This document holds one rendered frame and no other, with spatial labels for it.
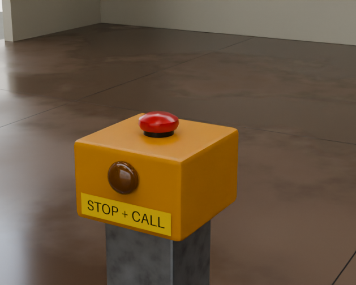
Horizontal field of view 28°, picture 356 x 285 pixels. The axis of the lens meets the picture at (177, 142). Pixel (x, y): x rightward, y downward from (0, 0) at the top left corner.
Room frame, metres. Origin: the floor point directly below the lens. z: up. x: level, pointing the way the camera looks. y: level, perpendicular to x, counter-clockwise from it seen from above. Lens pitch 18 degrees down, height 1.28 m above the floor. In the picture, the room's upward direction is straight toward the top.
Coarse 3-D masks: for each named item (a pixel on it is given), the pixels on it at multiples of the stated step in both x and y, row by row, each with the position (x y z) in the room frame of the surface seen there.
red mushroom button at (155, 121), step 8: (152, 112) 0.67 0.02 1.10; (160, 112) 0.67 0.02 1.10; (144, 120) 0.65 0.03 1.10; (152, 120) 0.65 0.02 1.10; (160, 120) 0.64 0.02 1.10; (168, 120) 0.65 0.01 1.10; (176, 120) 0.65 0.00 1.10; (144, 128) 0.65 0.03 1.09; (152, 128) 0.64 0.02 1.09; (160, 128) 0.64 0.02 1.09; (168, 128) 0.64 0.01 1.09; (176, 128) 0.65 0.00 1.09
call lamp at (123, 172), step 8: (112, 168) 0.60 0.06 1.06; (120, 168) 0.60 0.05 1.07; (128, 168) 0.60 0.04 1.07; (112, 176) 0.60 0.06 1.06; (120, 176) 0.60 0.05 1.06; (128, 176) 0.60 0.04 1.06; (136, 176) 0.60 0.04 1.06; (112, 184) 0.60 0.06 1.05; (120, 184) 0.60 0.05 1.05; (128, 184) 0.59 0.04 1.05; (136, 184) 0.60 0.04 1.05; (120, 192) 0.60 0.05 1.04; (128, 192) 0.60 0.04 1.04
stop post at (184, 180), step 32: (128, 128) 0.68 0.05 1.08; (192, 128) 0.68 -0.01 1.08; (224, 128) 0.68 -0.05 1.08; (96, 160) 0.62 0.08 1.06; (128, 160) 0.61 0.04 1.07; (160, 160) 0.59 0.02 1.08; (192, 160) 0.60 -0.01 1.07; (224, 160) 0.65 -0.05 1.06; (96, 192) 0.62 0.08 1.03; (160, 192) 0.59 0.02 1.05; (192, 192) 0.60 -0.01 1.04; (224, 192) 0.65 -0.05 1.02; (128, 224) 0.60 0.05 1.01; (160, 224) 0.59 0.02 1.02; (192, 224) 0.60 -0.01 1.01; (128, 256) 0.63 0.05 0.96; (160, 256) 0.61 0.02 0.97; (192, 256) 0.64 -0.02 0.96
